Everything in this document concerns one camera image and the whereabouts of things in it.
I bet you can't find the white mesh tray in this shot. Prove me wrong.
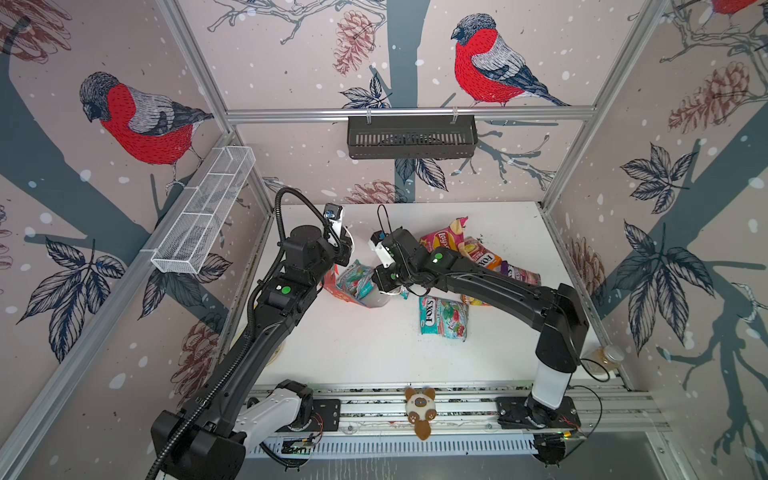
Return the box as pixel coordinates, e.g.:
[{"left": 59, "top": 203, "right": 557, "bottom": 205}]
[{"left": 151, "top": 146, "right": 255, "bottom": 274}]

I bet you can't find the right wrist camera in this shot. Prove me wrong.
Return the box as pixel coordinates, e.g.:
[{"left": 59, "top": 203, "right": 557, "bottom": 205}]
[{"left": 368, "top": 230, "right": 395, "bottom": 268}]

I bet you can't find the green snack packet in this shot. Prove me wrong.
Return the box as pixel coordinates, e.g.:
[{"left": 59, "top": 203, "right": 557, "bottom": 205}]
[{"left": 419, "top": 296, "right": 469, "bottom": 342}]

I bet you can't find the black wire basket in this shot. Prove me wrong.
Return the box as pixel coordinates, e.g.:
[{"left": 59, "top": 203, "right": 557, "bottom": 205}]
[{"left": 347, "top": 115, "right": 478, "bottom": 160}]

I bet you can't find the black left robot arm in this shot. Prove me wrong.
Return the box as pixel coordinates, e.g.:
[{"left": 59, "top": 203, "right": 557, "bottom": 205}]
[{"left": 147, "top": 221, "right": 353, "bottom": 479}]

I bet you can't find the plush cat toy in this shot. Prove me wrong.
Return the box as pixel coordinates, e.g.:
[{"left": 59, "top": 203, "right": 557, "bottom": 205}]
[{"left": 405, "top": 387, "right": 437, "bottom": 441}]

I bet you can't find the purple Fox's candy bag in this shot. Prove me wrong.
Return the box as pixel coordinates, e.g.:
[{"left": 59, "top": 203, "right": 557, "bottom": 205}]
[{"left": 501, "top": 261, "right": 541, "bottom": 286}]

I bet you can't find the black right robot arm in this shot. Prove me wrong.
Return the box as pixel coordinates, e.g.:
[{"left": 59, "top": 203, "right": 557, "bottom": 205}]
[{"left": 369, "top": 228, "right": 589, "bottom": 428}]

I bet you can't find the red paper gift bag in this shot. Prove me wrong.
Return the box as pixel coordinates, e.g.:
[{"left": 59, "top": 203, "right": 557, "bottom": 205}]
[{"left": 322, "top": 227, "right": 391, "bottom": 309}]

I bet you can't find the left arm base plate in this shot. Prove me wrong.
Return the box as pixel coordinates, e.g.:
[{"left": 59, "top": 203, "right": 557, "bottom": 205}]
[{"left": 279, "top": 398, "right": 341, "bottom": 433}]

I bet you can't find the black corrugated cable conduit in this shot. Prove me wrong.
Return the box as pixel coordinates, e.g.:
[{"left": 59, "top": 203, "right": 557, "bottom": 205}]
[{"left": 152, "top": 187, "right": 337, "bottom": 480}]

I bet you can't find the orange Fox's candy bag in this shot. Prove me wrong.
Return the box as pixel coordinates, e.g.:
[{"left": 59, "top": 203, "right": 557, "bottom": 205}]
[
  {"left": 460, "top": 295, "right": 487, "bottom": 306},
  {"left": 464, "top": 237, "right": 503, "bottom": 272}
]

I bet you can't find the pink Lay's chips bag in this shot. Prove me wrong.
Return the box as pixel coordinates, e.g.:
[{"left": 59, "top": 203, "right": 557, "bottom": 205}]
[{"left": 419, "top": 217, "right": 468, "bottom": 255}]

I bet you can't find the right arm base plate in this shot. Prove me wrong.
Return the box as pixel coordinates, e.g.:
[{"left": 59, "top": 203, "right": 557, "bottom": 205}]
[{"left": 495, "top": 396, "right": 581, "bottom": 431}]

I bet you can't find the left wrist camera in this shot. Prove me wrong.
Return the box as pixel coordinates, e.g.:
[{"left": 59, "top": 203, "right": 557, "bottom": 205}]
[{"left": 323, "top": 203, "right": 344, "bottom": 239}]

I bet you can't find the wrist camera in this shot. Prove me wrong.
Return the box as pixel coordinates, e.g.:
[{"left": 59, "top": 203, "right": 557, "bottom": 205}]
[
  {"left": 368, "top": 230, "right": 395, "bottom": 268},
  {"left": 323, "top": 203, "right": 344, "bottom": 239}
]

